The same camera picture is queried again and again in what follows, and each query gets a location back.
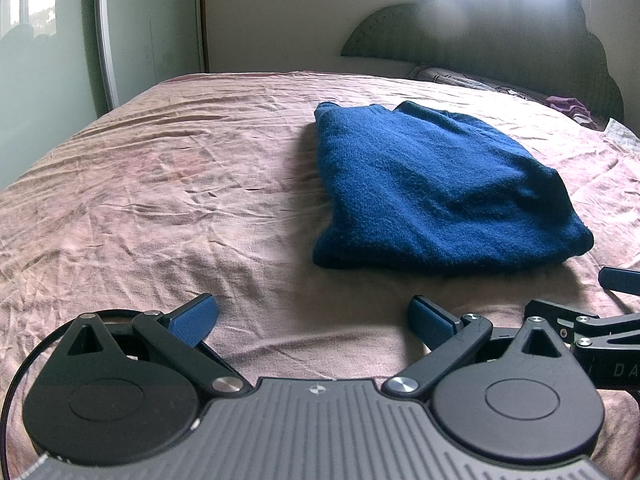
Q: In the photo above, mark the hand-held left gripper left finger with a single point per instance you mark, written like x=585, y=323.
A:
x=192, y=322

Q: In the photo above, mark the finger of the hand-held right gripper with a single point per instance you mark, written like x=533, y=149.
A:
x=555, y=312
x=620, y=280

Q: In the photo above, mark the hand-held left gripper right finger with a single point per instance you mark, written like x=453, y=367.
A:
x=429, y=322

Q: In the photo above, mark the blue knit sweater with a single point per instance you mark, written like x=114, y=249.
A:
x=430, y=190

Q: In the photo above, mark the white patterned cloth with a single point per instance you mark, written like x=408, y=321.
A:
x=622, y=135

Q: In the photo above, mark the pink bedsheet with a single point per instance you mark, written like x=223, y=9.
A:
x=175, y=175

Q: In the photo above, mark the purple cloth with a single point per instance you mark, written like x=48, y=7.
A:
x=567, y=106

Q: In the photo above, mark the grey patterned pillow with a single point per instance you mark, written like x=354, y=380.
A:
x=470, y=80

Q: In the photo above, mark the grey scalloped headboard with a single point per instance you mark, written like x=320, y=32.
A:
x=500, y=30

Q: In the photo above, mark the glass door wardrobe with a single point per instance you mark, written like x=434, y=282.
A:
x=50, y=60

